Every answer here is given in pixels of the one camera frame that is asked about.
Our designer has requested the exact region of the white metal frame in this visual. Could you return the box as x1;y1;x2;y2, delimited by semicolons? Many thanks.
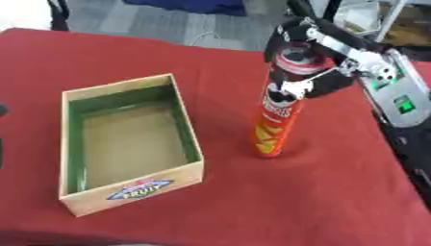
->
333;0;431;44

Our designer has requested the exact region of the black chair leg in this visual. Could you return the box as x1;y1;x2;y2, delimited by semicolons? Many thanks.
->
45;0;71;32

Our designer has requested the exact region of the dark blue bag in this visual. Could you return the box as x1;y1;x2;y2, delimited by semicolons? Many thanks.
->
121;0;249;17

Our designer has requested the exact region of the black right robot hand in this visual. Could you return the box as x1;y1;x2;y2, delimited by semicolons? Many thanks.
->
263;16;399;100

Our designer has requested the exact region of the tan cardboard box green inside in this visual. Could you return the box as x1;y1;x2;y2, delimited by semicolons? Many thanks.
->
57;73;206;218

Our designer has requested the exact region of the red chip can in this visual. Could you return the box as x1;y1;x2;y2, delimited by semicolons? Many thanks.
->
252;42;329;159

